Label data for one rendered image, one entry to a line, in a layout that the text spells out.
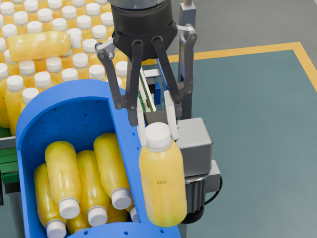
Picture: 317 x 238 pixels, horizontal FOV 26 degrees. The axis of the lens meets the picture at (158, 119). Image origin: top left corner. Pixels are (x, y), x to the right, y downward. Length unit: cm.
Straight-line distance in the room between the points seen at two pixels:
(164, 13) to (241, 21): 308
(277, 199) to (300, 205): 10
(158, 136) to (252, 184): 198
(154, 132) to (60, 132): 57
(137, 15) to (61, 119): 71
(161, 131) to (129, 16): 22
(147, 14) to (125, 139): 53
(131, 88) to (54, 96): 52
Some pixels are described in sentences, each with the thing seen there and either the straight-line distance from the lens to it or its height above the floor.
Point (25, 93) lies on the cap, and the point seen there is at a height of 108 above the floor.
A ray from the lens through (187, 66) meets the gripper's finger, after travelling 92.
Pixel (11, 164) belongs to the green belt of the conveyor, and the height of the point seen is 90.
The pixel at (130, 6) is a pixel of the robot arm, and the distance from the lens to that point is 81.
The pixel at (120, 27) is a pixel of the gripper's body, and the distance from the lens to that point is 85.
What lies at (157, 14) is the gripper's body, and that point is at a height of 167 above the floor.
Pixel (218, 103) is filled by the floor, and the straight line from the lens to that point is 332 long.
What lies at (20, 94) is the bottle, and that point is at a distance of 173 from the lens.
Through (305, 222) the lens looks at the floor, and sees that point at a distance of 284.
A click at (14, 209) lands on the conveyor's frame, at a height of 42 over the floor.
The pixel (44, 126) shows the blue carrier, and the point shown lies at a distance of 151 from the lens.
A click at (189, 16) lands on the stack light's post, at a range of 193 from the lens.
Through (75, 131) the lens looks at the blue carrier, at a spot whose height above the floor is 110.
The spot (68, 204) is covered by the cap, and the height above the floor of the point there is 111.
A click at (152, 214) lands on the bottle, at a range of 108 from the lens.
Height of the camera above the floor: 212
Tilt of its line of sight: 41 degrees down
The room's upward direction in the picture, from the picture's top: straight up
